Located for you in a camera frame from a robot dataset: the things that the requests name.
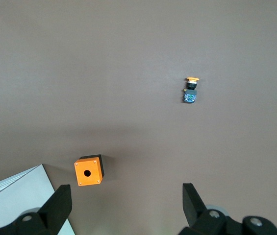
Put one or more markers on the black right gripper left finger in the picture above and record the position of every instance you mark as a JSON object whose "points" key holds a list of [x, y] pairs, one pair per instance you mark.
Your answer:
{"points": [[55, 208]]}

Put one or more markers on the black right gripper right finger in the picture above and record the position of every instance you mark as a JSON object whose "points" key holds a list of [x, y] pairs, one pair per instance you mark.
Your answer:
{"points": [[194, 208]]}

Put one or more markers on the white drawer cabinet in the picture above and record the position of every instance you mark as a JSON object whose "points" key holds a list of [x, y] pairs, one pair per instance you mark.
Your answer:
{"points": [[18, 203]]}

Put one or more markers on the yellow mushroom push button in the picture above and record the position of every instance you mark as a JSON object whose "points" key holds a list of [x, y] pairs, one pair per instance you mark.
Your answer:
{"points": [[191, 94]]}

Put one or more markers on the orange button enclosure box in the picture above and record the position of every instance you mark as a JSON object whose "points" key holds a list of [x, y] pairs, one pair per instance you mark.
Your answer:
{"points": [[89, 172]]}

